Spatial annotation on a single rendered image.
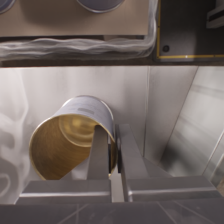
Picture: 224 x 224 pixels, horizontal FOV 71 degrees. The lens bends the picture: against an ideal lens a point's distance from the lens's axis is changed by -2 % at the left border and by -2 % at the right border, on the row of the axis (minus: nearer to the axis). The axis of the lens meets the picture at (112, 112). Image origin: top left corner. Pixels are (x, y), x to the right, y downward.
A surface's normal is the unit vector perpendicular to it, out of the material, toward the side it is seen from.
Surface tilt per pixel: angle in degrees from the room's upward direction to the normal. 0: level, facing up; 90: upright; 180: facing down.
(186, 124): 90
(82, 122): 0
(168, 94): 0
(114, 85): 0
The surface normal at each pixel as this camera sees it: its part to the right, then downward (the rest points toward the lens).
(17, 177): 0.04, 0.27
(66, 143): 0.74, -0.66
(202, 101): -0.96, -0.25
